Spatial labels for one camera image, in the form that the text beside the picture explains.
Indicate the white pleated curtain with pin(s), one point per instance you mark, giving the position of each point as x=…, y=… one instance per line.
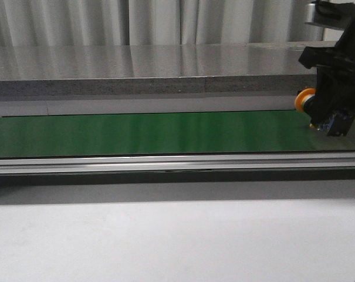
x=85, y=23

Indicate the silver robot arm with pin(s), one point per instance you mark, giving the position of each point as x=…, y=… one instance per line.
x=312, y=14

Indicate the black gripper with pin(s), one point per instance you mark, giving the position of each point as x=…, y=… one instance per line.
x=335, y=66

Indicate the aluminium conveyor frame rail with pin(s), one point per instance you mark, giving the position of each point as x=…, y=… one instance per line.
x=177, y=163

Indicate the grey stone countertop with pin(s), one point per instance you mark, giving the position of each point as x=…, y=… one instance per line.
x=85, y=80

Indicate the green conveyor belt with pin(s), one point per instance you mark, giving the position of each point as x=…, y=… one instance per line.
x=164, y=133

